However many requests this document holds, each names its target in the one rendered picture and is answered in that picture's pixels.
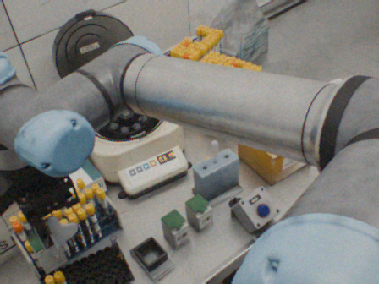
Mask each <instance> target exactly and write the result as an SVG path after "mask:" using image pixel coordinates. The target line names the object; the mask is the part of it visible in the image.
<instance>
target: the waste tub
mask: <svg viewBox="0 0 379 284"><path fill-rule="evenodd" d="M273 155H274V154H273V153H267V152H265V151H264V150H258V149H255V148H250V147H249V146H246V145H240V144H238V156H239V158H241V159H242V161H244V162H245V163H246V164H248V166H249V167H250V168H251V169H253V170H254V171H255V172H256V173H257V174H259V175H260V176H261V177H262V178H263V179H264V180H265V181H266V182H267V183H269V184H270V185H271V186H272V185H275V184H276V183H278V182H280V181H281V180H284V179H285V178H287V177H288V176H289V175H292V174H293V173H295V172H297V171H298V170H299V169H301V168H303V167H305V166H306V165H308V164H304V163H302V162H299V161H294V160H292V159H289V158H285V157H282V156H277V155H275V156H273Z"/></svg>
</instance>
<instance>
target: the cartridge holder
mask: <svg viewBox="0 0 379 284"><path fill-rule="evenodd" d="M130 253H131V255H132V256H133V257H134V259H136V261H137V262H138V263H139V265H140V266H141V267H142V268H143V270H144V271H145V272H146V274H147V275H148V276H149V277H150V278H151V279H152V281H153V282H156V280H158V279H159V278H161V276H164V275H165V274H166V273H168V272H169V271H170V270H172V268H175V264H174V263H173V262H172V261H171V260H170V259H169V257H168V254H167V251H165V250H164V248H162V245H160V244H159V243H158V242H157V241H156V239H155V238H154V237H148V238H147V239H146V240H144V241H143V242H142V243H140V244H138V245H136V246H135V247H134V248H132V249H131V250H130Z"/></svg>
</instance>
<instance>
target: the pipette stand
mask: <svg viewBox="0 0 379 284"><path fill-rule="evenodd" d="M193 174H194V186H195V187H194V188H192V189H191V190H192V192H193V193H194V194H195V195H197V194H200V195H201V196H202V197H203V198H204V199H205V200H206V201H208V202H209V203H210V207H211V208H212V206H216V205H217V204H220V203H221V202H223V201H224V200H226V199H229V198H230V197H232V196H234V195H235V194H237V193H239V192H240V191H242V190H243V188H242V187H241V186H240V185H239V158H238V157H237V156H236V155H235V154H234V153H233V152H232V151H231V150H230V149H229V148H227V149H226V150H224V151H222V152H221V153H218V154H217V163H215V157H214V156H212V157H211V158H208V159H207V160H205V161H203V162H201V163H198V164H196V166H194V167H193Z"/></svg>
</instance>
